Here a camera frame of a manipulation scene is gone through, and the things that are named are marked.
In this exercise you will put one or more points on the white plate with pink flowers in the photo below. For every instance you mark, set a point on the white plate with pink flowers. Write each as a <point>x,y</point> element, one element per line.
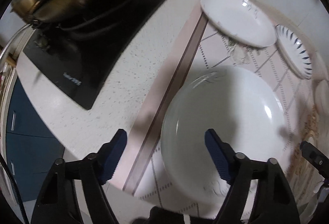
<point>241,20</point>

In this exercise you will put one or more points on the blue leaf pattern plate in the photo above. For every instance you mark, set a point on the blue leaf pattern plate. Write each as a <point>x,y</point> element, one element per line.
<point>294,52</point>

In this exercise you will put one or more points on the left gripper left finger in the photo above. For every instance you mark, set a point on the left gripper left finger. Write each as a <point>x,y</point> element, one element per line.
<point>57,201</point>

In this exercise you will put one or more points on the floral patterned table mat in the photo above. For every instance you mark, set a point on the floral patterned table mat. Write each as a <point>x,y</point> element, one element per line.
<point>199,49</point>

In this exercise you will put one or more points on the large white deep plate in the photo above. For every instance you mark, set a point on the large white deep plate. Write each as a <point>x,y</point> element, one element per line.
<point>242,109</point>

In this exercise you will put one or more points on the black induction cooktop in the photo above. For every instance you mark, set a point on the black induction cooktop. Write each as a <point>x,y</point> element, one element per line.
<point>78,52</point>

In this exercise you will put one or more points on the blue cabinet front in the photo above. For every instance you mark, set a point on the blue cabinet front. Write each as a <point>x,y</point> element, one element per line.
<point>31,148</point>

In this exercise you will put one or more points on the large white bowl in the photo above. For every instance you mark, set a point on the large white bowl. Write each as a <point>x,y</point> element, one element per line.
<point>321,98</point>

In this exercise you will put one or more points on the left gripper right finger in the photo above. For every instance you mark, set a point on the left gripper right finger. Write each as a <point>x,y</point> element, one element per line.
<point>273,202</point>

